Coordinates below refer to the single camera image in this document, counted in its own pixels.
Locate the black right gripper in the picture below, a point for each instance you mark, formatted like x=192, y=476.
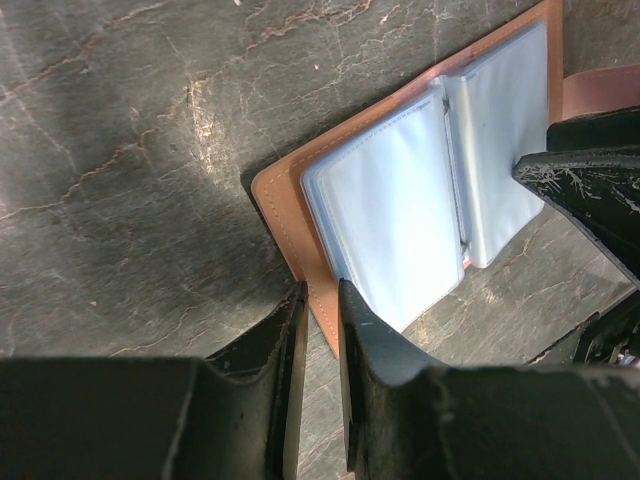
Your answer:
x=597, y=190

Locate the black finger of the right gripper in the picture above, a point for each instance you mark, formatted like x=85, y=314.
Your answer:
x=614, y=129

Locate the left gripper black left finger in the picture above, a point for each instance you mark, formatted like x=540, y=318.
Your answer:
x=233, y=415

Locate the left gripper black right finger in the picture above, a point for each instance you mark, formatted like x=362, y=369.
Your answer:
x=409, y=416

